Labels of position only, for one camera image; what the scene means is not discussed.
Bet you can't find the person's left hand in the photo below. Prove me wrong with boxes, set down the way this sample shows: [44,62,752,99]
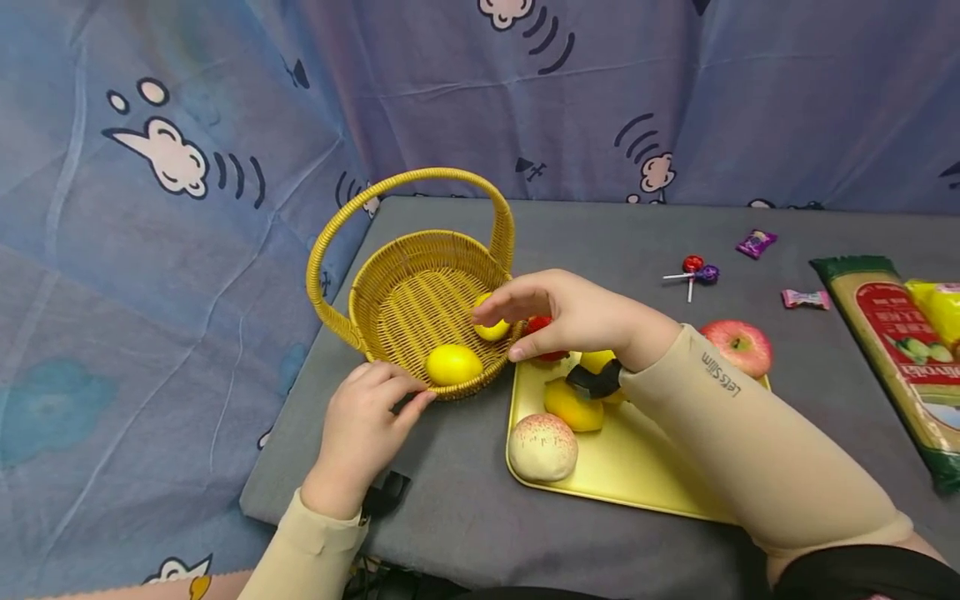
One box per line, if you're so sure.
[300,360,438,522]

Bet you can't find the person's right hand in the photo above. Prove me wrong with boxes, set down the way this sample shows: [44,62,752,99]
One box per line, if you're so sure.
[471,268,683,372]

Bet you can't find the yellow wicker basket with handle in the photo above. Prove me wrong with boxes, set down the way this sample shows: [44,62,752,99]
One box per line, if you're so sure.
[306,167,526,403]

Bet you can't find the person's left forearm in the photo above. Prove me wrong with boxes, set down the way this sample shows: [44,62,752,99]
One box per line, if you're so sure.
[238,487,370,600]

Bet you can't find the red fruit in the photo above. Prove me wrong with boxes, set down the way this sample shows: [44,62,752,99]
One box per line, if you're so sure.
[522,315,571,363]

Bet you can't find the black wrist band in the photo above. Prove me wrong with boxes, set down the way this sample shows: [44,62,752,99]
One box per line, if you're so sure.
[564,358,623,401]
[362,471,413,518]

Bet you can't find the white pink peach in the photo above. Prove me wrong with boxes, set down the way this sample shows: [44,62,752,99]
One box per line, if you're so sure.
[507,412,579,483]

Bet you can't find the yellow tray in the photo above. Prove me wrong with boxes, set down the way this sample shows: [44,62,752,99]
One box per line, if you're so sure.
[505,350,773,524]

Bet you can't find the red lollipop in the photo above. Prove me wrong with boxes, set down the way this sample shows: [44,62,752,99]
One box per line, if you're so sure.
[682,255,706,303]

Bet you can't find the purple lollipop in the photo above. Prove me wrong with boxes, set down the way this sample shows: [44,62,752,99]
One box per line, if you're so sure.
[662,264,721,286]

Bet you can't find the red apple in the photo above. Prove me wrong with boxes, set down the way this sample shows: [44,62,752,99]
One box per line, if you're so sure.
[698,319,773,380]

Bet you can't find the purple candy wrapper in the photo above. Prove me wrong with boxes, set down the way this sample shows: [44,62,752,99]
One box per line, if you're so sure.
[735,230,779,260]

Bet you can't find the pink candy wrapper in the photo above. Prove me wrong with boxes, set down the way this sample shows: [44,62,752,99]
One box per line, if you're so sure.
[780,289,833,311]

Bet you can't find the green red noodle packet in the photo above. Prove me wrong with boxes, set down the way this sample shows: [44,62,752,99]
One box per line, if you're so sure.
[808,255,960,494]

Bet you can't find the person's body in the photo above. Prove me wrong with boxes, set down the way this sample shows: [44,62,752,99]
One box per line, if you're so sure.
[771,543,960,600]

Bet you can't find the yellow snack packet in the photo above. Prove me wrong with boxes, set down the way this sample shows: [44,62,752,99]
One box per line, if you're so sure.
[903,279,960,351]

